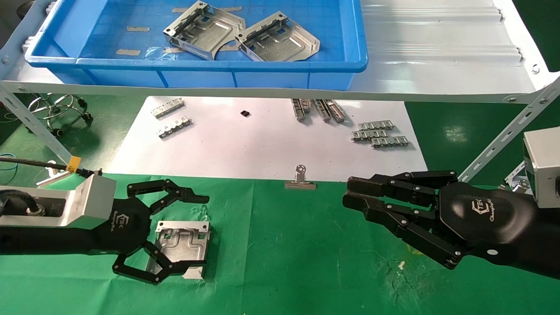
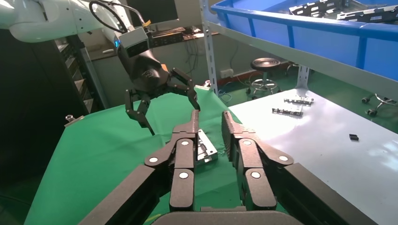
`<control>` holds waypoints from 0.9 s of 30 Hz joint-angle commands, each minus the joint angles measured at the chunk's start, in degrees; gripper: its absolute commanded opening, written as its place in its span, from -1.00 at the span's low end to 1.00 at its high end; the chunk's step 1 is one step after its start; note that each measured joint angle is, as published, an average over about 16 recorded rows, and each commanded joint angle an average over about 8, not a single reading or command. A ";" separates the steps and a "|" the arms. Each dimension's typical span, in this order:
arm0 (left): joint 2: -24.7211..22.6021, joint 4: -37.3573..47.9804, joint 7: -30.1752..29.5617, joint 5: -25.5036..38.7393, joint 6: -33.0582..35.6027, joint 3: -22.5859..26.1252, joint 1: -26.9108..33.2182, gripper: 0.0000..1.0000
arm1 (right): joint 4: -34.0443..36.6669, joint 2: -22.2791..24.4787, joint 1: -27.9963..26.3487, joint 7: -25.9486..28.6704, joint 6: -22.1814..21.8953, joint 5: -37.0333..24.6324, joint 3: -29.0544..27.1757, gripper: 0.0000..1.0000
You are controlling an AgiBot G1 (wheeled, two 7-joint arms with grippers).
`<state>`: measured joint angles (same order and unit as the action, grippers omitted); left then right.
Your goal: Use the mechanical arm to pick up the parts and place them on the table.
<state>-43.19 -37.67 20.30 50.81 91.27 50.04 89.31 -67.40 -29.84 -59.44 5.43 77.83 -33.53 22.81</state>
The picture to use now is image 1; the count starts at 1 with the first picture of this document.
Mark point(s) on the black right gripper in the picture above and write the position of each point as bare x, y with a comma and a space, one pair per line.
481, 218

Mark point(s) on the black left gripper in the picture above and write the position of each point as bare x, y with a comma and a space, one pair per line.
127, 225

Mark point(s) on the silver stamped metal part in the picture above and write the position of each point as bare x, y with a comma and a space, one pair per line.
278, 41
204, 33
183, 245

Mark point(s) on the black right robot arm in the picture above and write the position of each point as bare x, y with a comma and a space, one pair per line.
544, 236

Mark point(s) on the small notched metal strip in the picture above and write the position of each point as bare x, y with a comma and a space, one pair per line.
167, 108
375, 126
368, 135
174, 127
389, 142

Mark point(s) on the white paper sheet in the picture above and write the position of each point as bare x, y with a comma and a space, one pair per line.
245, 148

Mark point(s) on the silver binder clip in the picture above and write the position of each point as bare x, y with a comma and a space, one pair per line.
300, 183
54, 177

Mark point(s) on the green table cloth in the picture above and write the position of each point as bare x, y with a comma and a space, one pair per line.
284, 262

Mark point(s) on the perforated white rack strut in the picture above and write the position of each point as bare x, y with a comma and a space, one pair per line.
507, 133
39, 131

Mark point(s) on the white metal rack shelf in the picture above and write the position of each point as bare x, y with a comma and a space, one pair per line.
437, 52

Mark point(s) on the chrome stool base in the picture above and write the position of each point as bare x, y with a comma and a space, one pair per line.
57, 107

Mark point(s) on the blue plastic bin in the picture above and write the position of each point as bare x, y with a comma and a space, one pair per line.
337, 43

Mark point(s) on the grey tape piece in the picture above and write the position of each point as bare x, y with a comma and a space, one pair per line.
127, 52
138, 29
179, 9
232, 8

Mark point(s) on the black round object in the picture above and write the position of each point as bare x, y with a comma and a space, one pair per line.
26, 8

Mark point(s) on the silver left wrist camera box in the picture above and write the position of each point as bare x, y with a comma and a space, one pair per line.
87, 201

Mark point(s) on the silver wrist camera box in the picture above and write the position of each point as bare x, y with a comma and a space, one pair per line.
544, 162
87, 201

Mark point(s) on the steel corner bracket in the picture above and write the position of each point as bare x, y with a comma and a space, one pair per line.
518, 181

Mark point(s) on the short grey metal rail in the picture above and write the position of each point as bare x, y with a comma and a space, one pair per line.
337, 111
307, 105
298, 110
323, 111

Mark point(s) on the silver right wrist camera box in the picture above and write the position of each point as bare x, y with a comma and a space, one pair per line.
544, 162

